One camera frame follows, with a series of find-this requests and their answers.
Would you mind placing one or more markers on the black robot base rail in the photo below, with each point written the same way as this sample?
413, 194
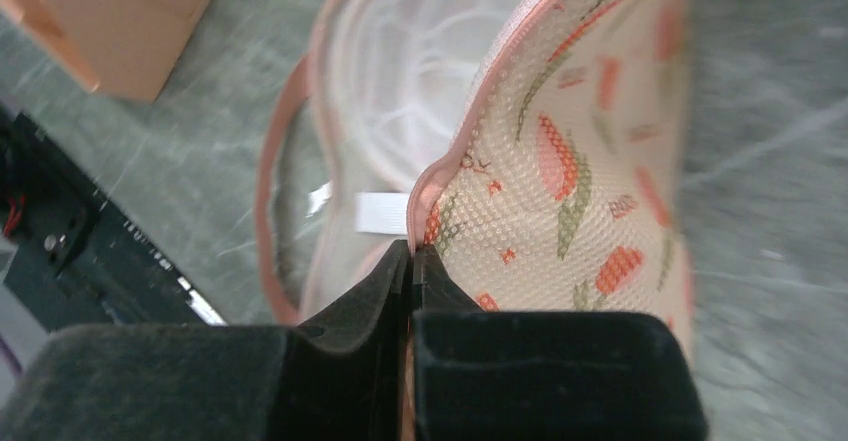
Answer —
78, 259

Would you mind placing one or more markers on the floral mesh laundry bag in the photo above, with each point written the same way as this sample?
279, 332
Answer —
535, 145

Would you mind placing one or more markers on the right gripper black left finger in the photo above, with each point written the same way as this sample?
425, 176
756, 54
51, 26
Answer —
341, 375

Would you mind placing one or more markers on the orange plastic file organizer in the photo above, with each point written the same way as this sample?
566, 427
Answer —
121, 48

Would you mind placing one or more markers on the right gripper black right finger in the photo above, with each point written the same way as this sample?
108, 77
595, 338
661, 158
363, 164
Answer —
542, 375

